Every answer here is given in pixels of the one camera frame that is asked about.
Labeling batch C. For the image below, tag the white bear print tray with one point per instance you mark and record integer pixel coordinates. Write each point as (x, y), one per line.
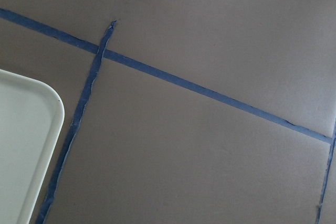
(32, 115)

